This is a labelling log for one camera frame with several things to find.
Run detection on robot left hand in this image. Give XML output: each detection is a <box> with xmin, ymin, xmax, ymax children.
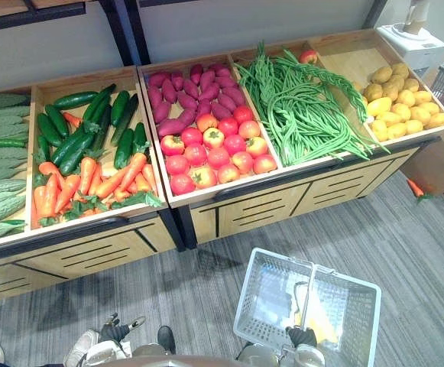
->
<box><xmin>99</xmin><ymin>312</ymin><xmax>147</xmax><ymax>343</ymax></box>

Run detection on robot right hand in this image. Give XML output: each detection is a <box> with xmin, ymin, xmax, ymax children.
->
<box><xmin>285</xmin><ymin>326</ymin><xmax>318</xmax><ymax>348</ymax></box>

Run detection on white plastic shopping basket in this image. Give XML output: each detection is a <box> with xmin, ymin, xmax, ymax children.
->
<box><xmin>232</xmin><ymin>247</ymin><xmax>382</xmax><ymax>367</ymax></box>

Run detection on yellow vegetable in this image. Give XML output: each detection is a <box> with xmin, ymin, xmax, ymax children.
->
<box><xmin>293</xmin><ymin>282</ymin><xmax>339</xmax><ymax>343</ymax></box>

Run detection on robot silver left leg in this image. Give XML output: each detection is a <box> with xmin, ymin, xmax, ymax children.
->
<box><xmin>131</xmin><ymin>343</ymin><xmax>173</xmax><ymax>359</ymax></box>

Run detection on robot silver leg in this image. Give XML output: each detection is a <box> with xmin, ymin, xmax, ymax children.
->
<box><xmin>131</xmin><ymin>343</ymin><xmax>173</xmax><ymax>359</ymax></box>
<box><xmin>236</xmin><ymin>343</ymin><xmax>282</xmax><ymax>366</ymax></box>

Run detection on robot silver right leg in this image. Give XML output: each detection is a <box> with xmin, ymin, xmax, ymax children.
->
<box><xmin>236</xmin><ymin>343</ymin><xmax>282</xmax><ymax>366</ymax></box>

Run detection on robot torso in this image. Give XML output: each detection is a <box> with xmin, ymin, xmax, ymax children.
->
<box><xmin>102</xmin><ymin>354</ymin><xmax>284</xmax><ymax>367</ymax></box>

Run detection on wooden display stand with cucumbers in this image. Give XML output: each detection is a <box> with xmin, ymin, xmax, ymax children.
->
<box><xmin>0</xmin><ymin>65</ymin><xmax>186</xmax><ymax>307</ymax></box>

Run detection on wooden display stand with tomatoes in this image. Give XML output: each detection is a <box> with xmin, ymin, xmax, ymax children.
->
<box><xmin>136</xmin><ymin>28</ymin><xmax>444</xmax><ymax>245</ymax></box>

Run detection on red tomato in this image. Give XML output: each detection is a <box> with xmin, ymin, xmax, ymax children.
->
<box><xmin>232</xmin><ymin>151</ymin><xmax>254</xmax><ymax>175</ymax></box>
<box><xmin>217</xmin><ymin>164</ymin><xmax>241</xmax><ymax>184</ymax></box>
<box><xmin>191</xmin><ymin>166</ymin><xmax>218</xmax><ymax>190</ymax></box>
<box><xmin>203</xmin><ymin>127</ymin><xmax>225</xmax><ymax>150</ymax></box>
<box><xmin>232</xmin><ymin>105</ymin><xmax>254</xmax><ymax>124</ymax></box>
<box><xmin>245</xmin><ymin>136</ymin><xmax>269</xmax><ymax>158</ymax></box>
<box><xmin>165</xmin><ymin>154</ymin><xmax>190</xmax><ymax>177</ymax></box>
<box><xmin>252</xmin><ymin>154</ymin><xmax>278</xmax><ymax>175</ymax></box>
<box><xmin>206</xmin><ymin>147</ymin><xmax>231</xmax><ymax>170</ymax></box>
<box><xmin>223</xmin><ymin>134</ymin><xmax>247</xmax><ymax>157</ymax></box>
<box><xmin>183</xmin><ymin>143</ymin><xmax>208</xmax><ymax>167</ymax></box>
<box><xmin>196</xmin><ymin>113</ymin><xmax>219</xmax><ymax>134</ymax></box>
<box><xmin>180</xmin><ymin>127</ymin><xmax>204</xmax><ymax>148</ymax></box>
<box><xmin>217</xmin><ymin>116</ymin><xmax>239</xmax><ymax>138</ymax></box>
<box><xmin>238</xmin><ymin>119</ymin><xmax>261</xmax><ymax>140</ymax></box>
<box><xmin>160</xmin><ymin>135</ymin><xmax>186</xmax><ymax>157</ymax></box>
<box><xmin>170</xmin><ymin>174</ymin><xmax>196</xmax><ymax>196</ymax></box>

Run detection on small orange carrot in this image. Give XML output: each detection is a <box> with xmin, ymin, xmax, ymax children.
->
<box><xmin>407</xmin><ymin>177</ymin><xmax>435</xmax><ymax>203</ymax></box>
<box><xmin>61</xmin><ymin>112</ymin><xmax>83</xmax><ymax>128</ymax></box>

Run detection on brown cardboard box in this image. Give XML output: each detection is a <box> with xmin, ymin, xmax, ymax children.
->
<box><xmin>399</xmin><ymin>128</ymin><xmax>444</xmax><ymax>196</ymax></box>

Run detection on long green beans pile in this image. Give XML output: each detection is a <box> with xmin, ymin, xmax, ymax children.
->
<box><xmin>233</xmin><ymin>41</ymin><xmax>391</xmax><ymax>167</ymax></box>

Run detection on braided green bean bundle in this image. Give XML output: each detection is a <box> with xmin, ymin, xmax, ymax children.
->
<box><xmin>282</xmin><ymin>49</ymin><xmax>368</xmax><ymax>115</ymax></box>

